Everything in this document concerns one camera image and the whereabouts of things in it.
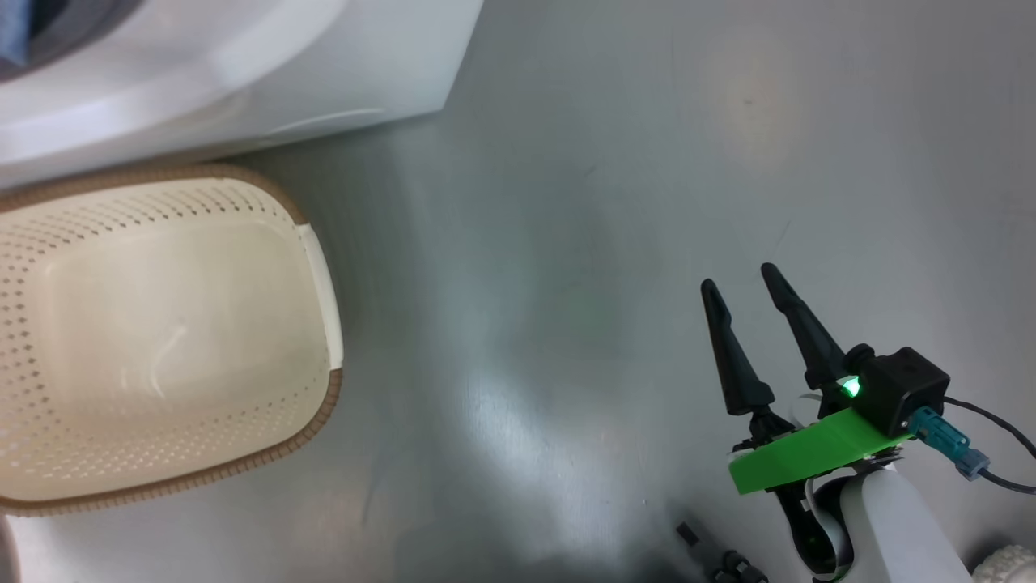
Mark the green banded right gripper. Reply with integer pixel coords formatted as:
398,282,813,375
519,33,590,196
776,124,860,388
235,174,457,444
700,262,915,582

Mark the light blue printed garment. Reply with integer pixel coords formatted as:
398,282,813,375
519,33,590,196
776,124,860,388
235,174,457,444
0,0,35,67

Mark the white front-load washing machine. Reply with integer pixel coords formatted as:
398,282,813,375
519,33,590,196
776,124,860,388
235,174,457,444
0,0,485,189

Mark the cream perforated laundry basket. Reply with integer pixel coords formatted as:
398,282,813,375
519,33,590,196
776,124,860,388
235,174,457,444
0,164,344,517

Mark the white textured round part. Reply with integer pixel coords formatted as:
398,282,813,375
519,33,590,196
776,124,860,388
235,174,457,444
971,544,1036,583

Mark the teal cable connector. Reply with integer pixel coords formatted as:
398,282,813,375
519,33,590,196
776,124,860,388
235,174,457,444
908,406,990,480

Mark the thin black cable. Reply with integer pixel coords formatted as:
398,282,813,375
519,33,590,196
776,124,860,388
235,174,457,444
943,395,1036,458
978,466,1036,495

